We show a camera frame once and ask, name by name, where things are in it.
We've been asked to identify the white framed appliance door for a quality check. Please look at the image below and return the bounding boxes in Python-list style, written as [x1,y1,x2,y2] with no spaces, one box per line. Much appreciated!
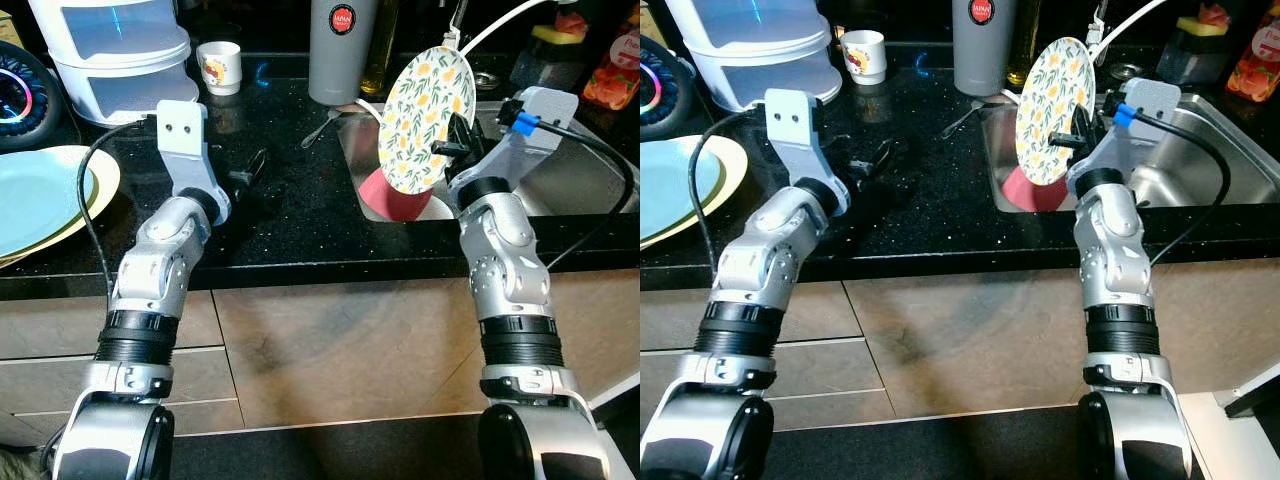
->
[1215,385,1280,419]
[590,370,641,411]

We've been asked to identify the dark sponge holder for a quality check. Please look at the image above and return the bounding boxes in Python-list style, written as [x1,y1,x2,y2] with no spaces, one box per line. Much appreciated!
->
[1175,30,1236,81]
[530,40,591,86]

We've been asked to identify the beige cabinet door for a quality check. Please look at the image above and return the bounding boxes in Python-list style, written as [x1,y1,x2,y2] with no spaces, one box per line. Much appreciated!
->
[1150,260,1280,396]
[545,268,641,401]
[843,265,1101,426]
[212,270,501,433]

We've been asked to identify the cream plate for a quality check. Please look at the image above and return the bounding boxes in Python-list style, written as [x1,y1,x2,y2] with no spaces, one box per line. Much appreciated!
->
[0,145,121,271]
[640,135,749,251]

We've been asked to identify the beige drawer front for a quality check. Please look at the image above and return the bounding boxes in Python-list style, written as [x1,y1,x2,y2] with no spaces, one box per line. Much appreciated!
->
[770,390,896,431]
[0,400,246,441]
[0,290,226,361]
[0,345,241,416]
[640,338,886,406]
[640,285,866,353]

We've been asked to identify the dark thin metal utensil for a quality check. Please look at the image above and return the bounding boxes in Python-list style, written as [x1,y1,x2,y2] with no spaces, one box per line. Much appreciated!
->
[302,108,351,149]
[940,98,991,139]

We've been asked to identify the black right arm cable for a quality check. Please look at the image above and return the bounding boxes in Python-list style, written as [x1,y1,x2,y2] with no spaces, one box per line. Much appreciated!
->
[1110,95,1233,266]
[500,100,636,271]

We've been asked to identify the black floor mat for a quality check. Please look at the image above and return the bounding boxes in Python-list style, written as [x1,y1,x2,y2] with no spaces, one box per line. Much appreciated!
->
[165,410,496,480]
[770,400,1216,480]

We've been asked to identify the yellow oil bottle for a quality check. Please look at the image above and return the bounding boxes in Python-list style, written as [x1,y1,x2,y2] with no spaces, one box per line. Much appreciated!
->
[360,0,401,99]
[1005,0,1041,89]

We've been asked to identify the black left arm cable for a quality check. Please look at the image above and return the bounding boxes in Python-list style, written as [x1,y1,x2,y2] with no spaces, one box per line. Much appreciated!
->
[78,118,166,301]
[688,108,776,301]

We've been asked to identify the pink plate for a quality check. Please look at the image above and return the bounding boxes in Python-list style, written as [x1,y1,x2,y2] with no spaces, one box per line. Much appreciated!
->
[1000,165,1071,213]
[357,165,456,223]

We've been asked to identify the white stacked storage drawers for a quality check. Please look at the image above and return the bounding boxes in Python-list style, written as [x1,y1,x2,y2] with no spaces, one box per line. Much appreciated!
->
[665,0,843,113]
[28,0,193,126]

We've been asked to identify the grey cylinder water filter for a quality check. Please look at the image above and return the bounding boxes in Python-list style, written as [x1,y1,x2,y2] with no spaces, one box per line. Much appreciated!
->
[308,0,381,106]
[952,0,1023,98]

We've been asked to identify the white flexible hose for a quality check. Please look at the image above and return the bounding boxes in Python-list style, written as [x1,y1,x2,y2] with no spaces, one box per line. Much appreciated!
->
[1095,0,1171,46]
[462,0,546,51]

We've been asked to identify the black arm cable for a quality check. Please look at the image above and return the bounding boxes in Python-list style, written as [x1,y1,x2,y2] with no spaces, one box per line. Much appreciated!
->
[78,118,166,301]
[1110,95,1233,266]
[688,108,776,301]
[500,100,636,271]

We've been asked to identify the black round speaker RGB ring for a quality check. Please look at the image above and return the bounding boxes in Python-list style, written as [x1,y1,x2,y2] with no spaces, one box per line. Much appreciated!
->
[0,40,63,151]
[640,35,681,141]

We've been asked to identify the stainless steel sink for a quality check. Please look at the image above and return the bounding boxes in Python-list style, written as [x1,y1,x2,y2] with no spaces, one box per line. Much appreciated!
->
[980,90,1280,211]
[335,95,641,221]

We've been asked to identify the light blue plate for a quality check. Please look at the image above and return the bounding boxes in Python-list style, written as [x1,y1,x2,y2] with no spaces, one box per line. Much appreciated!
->
[0,150,99,261]
[640,140,723,241]

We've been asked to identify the white printed cup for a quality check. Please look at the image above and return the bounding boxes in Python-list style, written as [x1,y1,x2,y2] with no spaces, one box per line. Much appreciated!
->
[196,41,243,97]
[840,30,888,86]

